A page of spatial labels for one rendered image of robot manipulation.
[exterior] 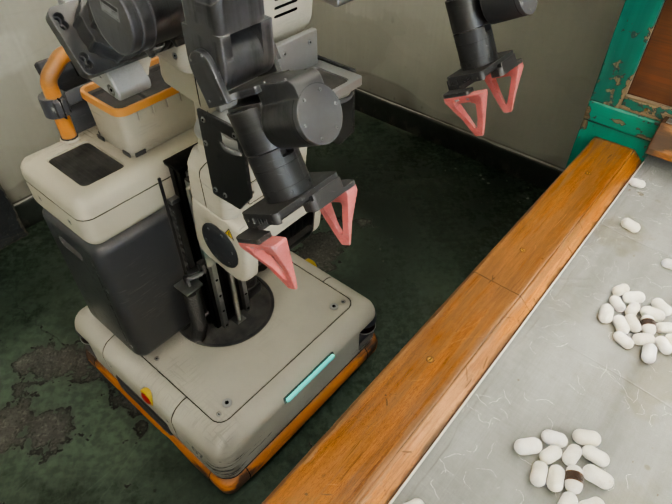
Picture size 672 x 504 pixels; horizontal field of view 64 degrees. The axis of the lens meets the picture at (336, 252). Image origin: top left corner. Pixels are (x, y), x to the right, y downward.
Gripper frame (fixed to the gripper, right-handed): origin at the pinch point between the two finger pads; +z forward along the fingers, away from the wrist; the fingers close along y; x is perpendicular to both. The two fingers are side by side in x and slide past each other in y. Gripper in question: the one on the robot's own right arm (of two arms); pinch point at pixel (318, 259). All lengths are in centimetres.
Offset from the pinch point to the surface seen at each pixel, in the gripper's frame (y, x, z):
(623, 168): 82, -4, 28
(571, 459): 11.3, -19.6, 36.8
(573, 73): 173, 44, 31
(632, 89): 93, -4, 14
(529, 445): 9.3, -15.2, 34.2
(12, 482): -43, 112, 55
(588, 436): 15.7, -20.2, 36.7
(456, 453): 3.0, -7.9, 32.8
